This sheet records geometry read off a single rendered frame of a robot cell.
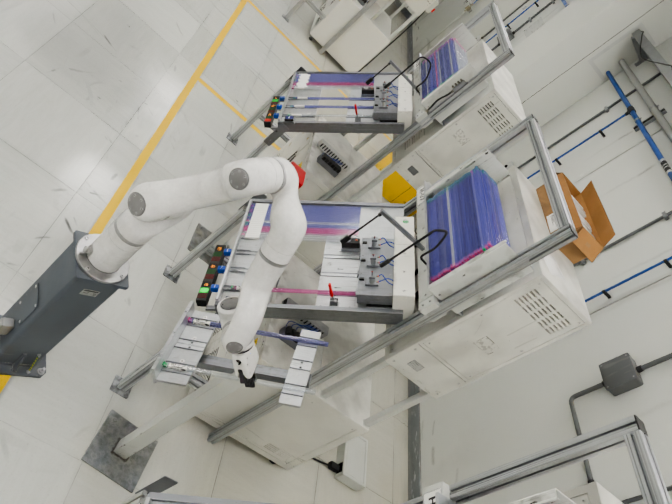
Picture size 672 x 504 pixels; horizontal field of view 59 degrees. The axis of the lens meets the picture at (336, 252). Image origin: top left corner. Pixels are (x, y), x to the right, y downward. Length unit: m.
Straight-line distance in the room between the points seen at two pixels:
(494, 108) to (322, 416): 1.83
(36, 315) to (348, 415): 1.34
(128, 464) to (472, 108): 2.40
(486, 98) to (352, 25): 3.46
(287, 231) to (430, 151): 2.01
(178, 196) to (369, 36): 5.07
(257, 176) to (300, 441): 1.67
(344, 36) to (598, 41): 2.65
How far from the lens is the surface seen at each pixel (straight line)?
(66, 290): 2.18
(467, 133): 3.46
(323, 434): 2.89
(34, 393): 2.68
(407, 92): 3.60
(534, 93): 5.33
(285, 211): 1.60
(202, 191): 1.74
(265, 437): 2.98
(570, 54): 5.26
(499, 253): 2.04
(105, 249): 2.06
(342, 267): 2.43
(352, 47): 6.73
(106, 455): 2.71
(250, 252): 2.55
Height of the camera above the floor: 2.29
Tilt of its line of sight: 30 degrees down
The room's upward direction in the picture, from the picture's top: 55 degrees clockwise
